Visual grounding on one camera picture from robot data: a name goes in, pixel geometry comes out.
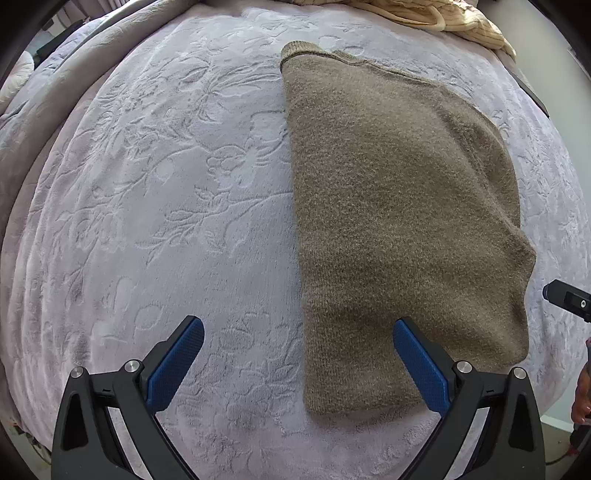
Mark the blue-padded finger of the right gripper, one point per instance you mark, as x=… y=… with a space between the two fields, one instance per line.
x=569 y=298

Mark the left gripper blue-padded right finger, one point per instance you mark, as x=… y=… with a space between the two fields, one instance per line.
x=510 y=445

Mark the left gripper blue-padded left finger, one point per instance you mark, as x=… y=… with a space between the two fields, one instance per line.
x=85 y=443

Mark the olive brown knit sweater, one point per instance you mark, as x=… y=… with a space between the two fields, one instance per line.
x=407 y=205

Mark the person's right hand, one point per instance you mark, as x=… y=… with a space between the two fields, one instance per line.
x=581 y=408

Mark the lavender embossed bed blanket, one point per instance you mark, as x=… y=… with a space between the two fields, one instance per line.
x=146 y=176

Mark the cream striped knit garment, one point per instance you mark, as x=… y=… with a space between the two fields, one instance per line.
x=458 y=17

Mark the round cream pleated cushion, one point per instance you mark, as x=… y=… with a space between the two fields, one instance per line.
x=17 y=78

